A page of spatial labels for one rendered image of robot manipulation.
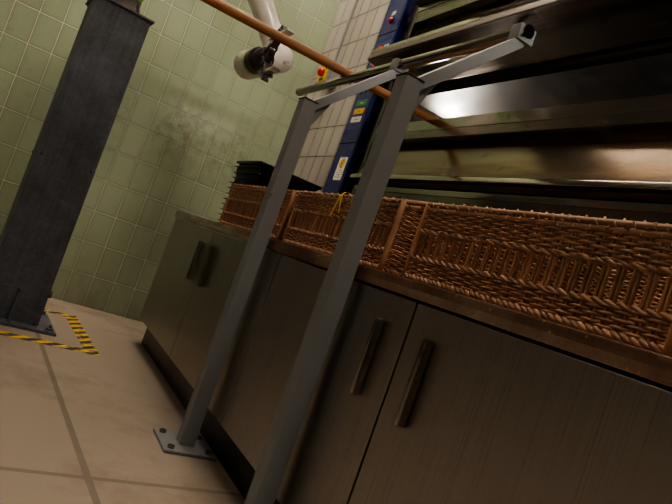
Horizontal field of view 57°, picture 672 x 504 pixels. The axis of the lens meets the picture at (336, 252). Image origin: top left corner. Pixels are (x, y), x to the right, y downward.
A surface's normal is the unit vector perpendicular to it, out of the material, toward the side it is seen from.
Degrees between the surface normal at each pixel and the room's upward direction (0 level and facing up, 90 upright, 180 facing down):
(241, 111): 90
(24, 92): 90
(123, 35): 90
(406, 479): 90
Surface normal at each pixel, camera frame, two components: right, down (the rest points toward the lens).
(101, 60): 0.51, 0.15
